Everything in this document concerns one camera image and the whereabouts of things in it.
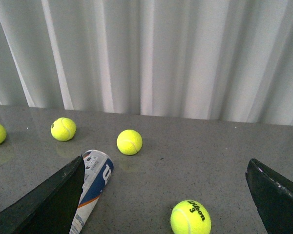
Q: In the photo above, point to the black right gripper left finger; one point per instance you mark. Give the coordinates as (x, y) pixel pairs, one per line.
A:
(50, 207)

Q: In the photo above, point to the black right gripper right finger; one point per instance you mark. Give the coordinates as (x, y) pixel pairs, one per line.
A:
(272, 194)

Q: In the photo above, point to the clear Wilson tennis ball can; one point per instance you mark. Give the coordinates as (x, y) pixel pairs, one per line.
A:
(98, 170)

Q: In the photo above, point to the yellow Wilson 3 tennis ball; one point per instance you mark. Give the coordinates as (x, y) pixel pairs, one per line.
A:
(190, 217)

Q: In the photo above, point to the yellow tennis ball middle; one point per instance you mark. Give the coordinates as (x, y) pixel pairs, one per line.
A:
(129, 142)

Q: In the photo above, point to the white pleated curtain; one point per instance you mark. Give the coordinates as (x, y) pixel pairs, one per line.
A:
(206, 59)

